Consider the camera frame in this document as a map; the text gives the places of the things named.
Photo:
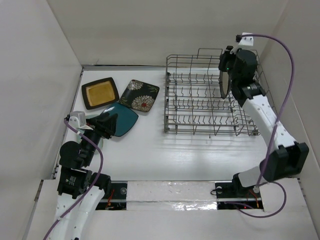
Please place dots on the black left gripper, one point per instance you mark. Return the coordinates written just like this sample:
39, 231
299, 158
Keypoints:
97, 123

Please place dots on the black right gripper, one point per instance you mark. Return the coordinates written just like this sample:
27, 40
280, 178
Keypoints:
225, 55

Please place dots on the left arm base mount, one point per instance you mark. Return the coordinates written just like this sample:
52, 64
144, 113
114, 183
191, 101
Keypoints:
116, 198

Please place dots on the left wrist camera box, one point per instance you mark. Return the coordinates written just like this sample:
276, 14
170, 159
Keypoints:
77, 119

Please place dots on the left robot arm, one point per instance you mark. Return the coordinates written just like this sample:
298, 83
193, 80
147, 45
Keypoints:
81, 183

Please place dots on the light green floral plate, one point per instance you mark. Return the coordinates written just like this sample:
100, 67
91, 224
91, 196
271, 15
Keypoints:
101, 143

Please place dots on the square teal plate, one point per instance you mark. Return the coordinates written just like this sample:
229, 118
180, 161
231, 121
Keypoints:
126, 118

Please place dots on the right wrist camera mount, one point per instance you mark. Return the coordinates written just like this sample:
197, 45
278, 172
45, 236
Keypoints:
245, 41

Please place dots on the square yellow brown plate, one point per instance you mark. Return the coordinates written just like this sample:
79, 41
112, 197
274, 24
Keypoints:
99, 93

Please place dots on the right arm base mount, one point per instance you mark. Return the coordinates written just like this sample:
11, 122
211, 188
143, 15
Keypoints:
228, 199

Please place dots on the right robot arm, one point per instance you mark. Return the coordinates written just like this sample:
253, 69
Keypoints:
285, 156

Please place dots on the square black floral plate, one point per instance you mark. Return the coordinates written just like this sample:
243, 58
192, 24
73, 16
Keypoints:
139, 95

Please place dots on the grey wire dish rack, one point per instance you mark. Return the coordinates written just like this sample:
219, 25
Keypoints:
192, 99

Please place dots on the round cream plate metallic rim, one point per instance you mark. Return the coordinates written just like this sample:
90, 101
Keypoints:
224, 84

